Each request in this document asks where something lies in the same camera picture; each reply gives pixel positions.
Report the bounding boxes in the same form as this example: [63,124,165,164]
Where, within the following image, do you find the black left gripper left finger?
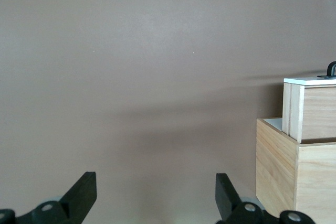
[59,171,98,224]

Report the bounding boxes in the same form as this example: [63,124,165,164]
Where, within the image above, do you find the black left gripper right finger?
[215,173,244,222]

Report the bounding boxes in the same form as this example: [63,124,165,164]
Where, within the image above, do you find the wooden drawer with white face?
[282,77,336,143]

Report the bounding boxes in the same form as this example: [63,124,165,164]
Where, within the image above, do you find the black metal drawer handle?
[317,60,336,79]

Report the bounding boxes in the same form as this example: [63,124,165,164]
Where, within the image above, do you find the light wooden drawer cabinet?
[256,118,336,224]

